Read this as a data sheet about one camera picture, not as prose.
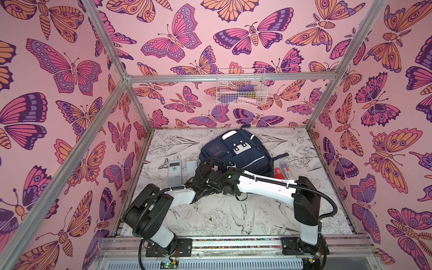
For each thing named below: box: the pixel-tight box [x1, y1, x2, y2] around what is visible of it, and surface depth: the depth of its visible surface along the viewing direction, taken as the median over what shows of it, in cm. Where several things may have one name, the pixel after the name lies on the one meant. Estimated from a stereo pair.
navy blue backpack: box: [198, 124, 290, 178], surface depth 104 cm
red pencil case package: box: [273, 167, 286, 180], surface depth 99 cm
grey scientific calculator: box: [167, 159, 183, 188], surface depth 99 cm
